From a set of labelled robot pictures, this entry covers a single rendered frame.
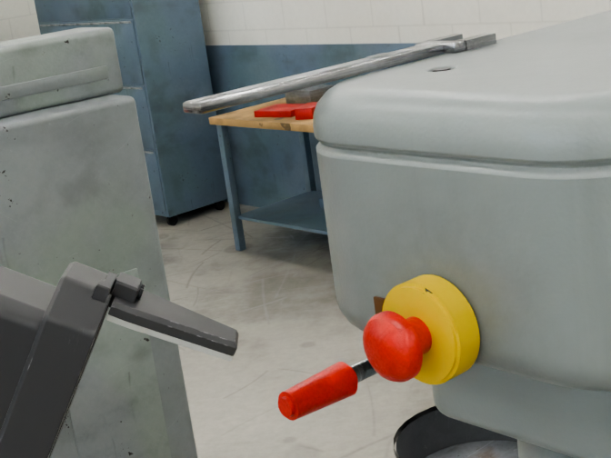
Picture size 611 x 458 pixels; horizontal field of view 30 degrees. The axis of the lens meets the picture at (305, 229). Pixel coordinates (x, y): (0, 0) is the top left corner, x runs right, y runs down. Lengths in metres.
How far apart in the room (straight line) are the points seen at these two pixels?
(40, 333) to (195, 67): 7.72
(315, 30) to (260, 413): 3.30
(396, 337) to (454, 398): 0.21
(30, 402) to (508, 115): 0.27
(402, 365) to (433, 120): 0.13
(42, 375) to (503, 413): 0.37
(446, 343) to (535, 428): 0.16
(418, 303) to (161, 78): 7.45
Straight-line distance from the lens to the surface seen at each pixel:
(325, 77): 0.72
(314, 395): 0.72
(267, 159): 8.14
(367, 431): 4.60
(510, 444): 3.28
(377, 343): 0.62
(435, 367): 0.64
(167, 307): 0.53
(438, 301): 0.62
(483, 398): 0.79
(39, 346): 0.51
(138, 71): 8.00
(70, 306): 0.51
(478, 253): 0.61
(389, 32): 6.99
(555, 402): 0.75
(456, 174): 0.61
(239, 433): 4.75
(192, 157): 8.21
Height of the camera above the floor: 1.99
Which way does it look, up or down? 15 degrees down
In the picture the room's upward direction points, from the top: 8 degrees counter-clockwise
